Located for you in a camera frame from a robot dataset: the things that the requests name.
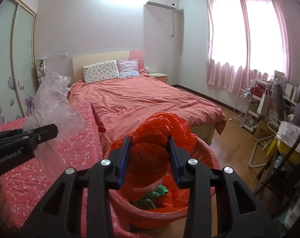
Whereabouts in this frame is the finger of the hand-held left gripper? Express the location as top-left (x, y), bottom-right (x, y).
top-left (0, 128), bottom-right (25, 142)
top-left (0, 124), bottom-right (59, 152)

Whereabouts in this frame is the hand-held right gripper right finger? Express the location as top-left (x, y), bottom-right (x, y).
top-left (167, 135), bottom-right (272, 238)

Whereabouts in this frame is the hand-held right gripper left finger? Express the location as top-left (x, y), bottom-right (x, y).
top-left (23, 136), bottom-right (132, 238)

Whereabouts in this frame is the red plastic bag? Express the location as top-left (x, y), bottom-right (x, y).
top-left (115, 112), bottom-right (197, 207)

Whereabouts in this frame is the clear plastic bag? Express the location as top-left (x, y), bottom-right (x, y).
top-left (23, 71), bottom-right (85, 172)

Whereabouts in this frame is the red plastic basket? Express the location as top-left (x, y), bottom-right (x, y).
top-left (104, 134), bottom-right (221, 231)

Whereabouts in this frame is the green plastic bag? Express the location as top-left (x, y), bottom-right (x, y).
top-left (133, 185), bottom-right (169, 210)

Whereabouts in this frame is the red floral bed sheet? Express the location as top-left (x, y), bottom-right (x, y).
top-left (0, 102), bottom-right (150, 238)

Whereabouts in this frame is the hanging plush toy organizer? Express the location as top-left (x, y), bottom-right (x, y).
top-left (36, 58), bottom-right (48, 87)

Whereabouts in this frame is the glass door floral wardrobe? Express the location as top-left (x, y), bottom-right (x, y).
top-left (0, 0), bottom-right (39, 128)

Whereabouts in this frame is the pink nightstand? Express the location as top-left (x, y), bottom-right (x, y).
top-left (149, 72), bottom-right (169, 83)

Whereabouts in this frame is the white floral pillow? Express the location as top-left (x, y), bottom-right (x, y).
top-left (83, 60), bottom-right (120, 85)

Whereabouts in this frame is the pink purple pillow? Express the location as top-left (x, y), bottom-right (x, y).
top-left (116, 59), bottom-right (140, 78)

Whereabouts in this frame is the bed with pink duvet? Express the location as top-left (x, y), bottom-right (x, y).
top-left (72, 50), bottom-right (216, 145)

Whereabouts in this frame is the white shelf cart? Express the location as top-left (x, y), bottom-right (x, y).
top-left (247, 78), bottom-right (273, 131)

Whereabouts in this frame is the brown cardboard box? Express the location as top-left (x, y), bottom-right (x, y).
top-left (253, 120), bottom-right (274, 142)

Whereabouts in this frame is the pink curtain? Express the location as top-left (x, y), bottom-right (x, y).
top-left (202, 0), bottom-right (289, 93)

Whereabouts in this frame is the dark wooden chair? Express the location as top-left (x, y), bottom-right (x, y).
top-left (254, 129), bottom-right (300, 205)

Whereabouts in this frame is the red box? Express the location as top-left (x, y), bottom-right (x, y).
top-left (252, 84), bottom-right (269, 97)

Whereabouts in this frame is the yellow container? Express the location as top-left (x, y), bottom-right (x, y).
top-left (276, 140), bottom-right (300, 159)

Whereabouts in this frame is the grey office chair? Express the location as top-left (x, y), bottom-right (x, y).
top-left (273, 82), bottom-right (289, 122)

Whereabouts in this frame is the stack of papers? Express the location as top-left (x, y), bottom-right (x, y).
top-left (279, 120), bottom-right (300, 154)

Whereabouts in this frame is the white air conditioner pipe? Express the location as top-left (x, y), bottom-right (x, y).
top-left (171, 9), bottom-right (184, 37)

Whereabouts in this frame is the white air conditioner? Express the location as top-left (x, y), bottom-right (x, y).
top-left (145, 0), bottom-right (176, 11)

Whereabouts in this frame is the white tube frame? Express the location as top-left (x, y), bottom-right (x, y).
top-left (249, 115), bottom-right (281, 168)

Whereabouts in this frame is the white wire rack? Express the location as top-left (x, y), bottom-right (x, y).
top-left (232, 88), bottom-right (252, 125)

